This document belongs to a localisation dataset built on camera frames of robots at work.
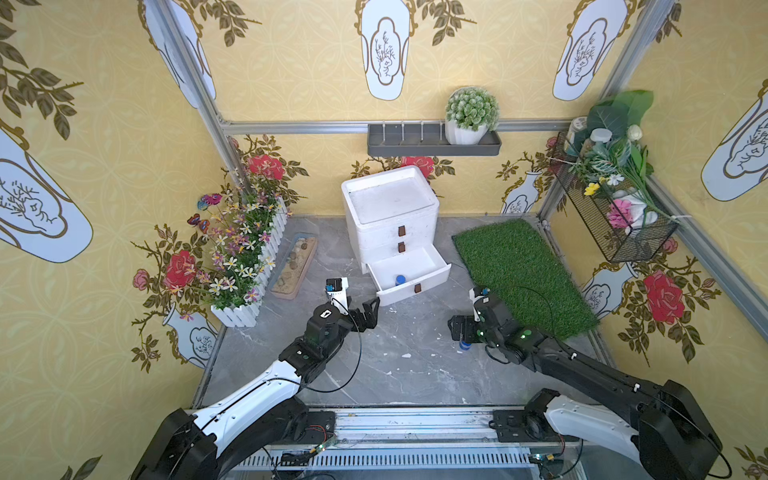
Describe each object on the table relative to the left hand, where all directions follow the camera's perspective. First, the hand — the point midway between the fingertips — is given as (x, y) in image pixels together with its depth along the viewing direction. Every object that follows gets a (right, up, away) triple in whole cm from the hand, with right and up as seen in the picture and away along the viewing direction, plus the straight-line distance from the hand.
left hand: (357, 296), depth 82 cm
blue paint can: (+12, +3, +15) cm, 20 cm away
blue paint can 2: (+31, -15, +3) cm, 34 cm away
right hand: (+33, -6, +5) cm, 34 cm away
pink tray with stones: (-24, +7, +21) cm, 33 cm away
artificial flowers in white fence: (-36, +17, +10) cm, 41 cm away
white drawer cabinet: (+10, +22, +6) cm, 25 cm away
